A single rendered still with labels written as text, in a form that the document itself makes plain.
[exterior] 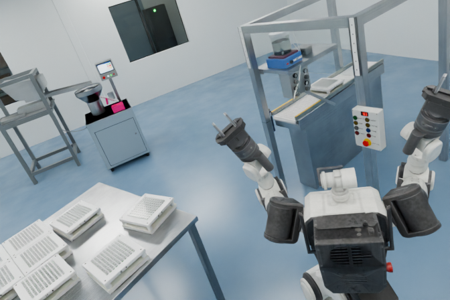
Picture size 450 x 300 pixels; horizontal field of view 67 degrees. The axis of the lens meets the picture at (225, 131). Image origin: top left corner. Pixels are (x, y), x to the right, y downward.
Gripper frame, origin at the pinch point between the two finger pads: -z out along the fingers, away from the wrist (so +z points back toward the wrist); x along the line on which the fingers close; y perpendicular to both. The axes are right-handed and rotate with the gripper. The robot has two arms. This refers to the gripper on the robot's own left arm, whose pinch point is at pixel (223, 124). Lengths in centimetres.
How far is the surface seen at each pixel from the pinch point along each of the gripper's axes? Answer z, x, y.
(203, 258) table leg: 90, -64, -40
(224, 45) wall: 244, 114, -611
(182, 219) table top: 62, -55, -47
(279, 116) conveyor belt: 116, 39, -128
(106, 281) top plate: 36, -90, -20
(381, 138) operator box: 103, 65, -31
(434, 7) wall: 257, 326, -258
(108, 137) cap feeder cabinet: 106, -130, -322
